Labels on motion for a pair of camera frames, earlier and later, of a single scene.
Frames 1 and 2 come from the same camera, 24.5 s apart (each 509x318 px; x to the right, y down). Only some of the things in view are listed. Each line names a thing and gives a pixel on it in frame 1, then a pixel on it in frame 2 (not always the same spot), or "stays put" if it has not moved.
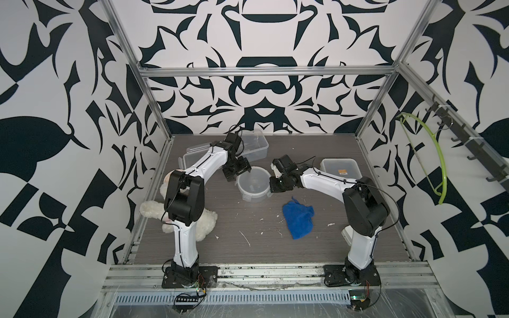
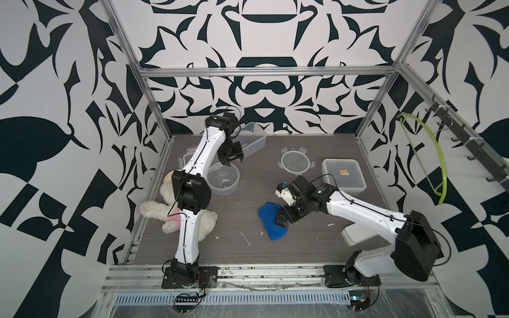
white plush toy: (205, 226) stays put
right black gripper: (272, 187) to (291, 216)
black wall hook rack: (499, 171) stays put
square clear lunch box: (344, 167) stays put
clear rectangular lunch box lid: (192, 154) stays put
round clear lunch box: (254, 185) to (223, 179)
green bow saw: (436, 189) stays put
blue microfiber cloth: (299, 218) to (267, 212)
